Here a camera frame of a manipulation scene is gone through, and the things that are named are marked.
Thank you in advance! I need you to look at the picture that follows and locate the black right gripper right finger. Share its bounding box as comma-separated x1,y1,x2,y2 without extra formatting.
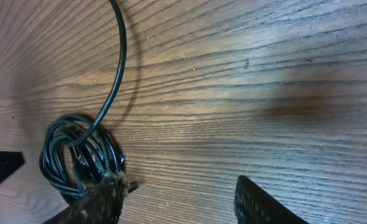
234,175,308,224

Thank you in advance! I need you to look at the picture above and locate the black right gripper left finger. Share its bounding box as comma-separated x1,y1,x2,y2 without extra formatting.
45,172,129,224

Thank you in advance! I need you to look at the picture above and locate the black USB cable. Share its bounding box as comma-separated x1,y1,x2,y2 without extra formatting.
39,0,139,205

